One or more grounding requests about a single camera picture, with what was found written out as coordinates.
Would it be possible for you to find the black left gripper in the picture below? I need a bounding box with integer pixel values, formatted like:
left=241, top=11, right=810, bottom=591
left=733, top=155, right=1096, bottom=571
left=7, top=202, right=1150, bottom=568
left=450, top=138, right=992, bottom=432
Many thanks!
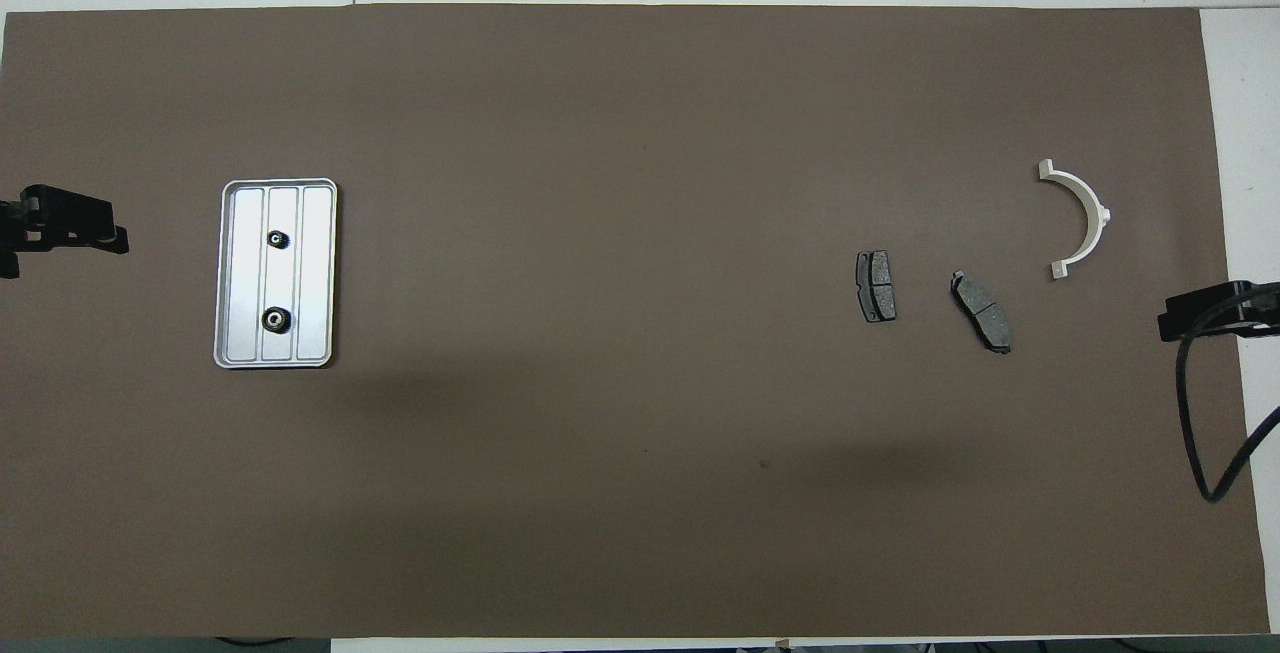
left=0, top=185, right=130, bottom=280

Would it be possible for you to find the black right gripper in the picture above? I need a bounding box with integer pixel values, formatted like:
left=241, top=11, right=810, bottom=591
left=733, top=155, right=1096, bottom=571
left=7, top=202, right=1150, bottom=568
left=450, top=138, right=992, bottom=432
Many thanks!
left=1158, top=280, right=1280, bottom=343

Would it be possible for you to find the white curved plastic bracket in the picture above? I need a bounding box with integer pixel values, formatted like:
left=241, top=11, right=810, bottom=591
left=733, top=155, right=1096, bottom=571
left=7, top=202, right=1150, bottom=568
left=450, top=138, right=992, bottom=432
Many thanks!
left=1037, top=159, right=1112, bottom=281

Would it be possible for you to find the silver metal tray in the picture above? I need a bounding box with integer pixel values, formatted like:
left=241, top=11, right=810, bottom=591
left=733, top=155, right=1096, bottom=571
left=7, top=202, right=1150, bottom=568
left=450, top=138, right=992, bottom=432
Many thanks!
left=213, top=178, right=339, bottom=370

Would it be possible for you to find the short dark brake pad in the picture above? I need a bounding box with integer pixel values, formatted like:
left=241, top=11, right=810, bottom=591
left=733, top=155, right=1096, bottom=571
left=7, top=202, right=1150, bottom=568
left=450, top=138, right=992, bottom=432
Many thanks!
left=855, top=250, right=898, bottom=324

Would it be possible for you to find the brown table mat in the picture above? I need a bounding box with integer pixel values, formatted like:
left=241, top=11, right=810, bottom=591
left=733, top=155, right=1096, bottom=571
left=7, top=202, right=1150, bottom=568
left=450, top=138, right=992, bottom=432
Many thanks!
left=0, top=3, right=1271, bottom=640

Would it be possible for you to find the long dark brake pad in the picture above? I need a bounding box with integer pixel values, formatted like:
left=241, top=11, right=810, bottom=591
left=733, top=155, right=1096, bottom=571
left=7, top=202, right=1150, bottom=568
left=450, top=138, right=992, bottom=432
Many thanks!
left=949, top=270, right=1014, bottom=355

